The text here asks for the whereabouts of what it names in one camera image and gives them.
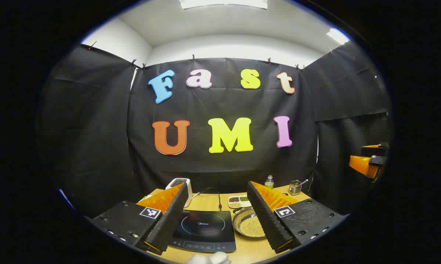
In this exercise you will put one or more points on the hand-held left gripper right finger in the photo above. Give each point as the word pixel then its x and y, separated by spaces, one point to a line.
pixel 268 220

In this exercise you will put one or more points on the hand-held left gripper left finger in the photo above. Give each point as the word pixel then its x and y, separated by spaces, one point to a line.
pixel 169 223

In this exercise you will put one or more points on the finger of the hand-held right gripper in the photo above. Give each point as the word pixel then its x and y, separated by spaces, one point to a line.
pixel 360 163
pixel 380 150

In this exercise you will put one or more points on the stainless steel pot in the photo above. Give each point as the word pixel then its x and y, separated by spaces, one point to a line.
pixel 250 225

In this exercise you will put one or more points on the black induction cooktop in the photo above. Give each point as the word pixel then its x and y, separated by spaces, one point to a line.
pixel 206 227

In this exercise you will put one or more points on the pile of soybeans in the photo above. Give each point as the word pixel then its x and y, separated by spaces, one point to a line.
pixel 251 227

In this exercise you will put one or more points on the white divided bean dish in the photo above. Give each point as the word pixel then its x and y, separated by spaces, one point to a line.
pixel 239 201

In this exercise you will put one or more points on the green label drink bottle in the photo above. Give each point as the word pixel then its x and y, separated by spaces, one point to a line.
pixel 269 182

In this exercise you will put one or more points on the white toaster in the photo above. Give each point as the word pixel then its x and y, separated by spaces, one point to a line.
pixel 178 182

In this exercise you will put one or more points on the ceiling light panel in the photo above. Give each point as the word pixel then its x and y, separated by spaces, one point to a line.
pixel 224 3
pixel 338 36

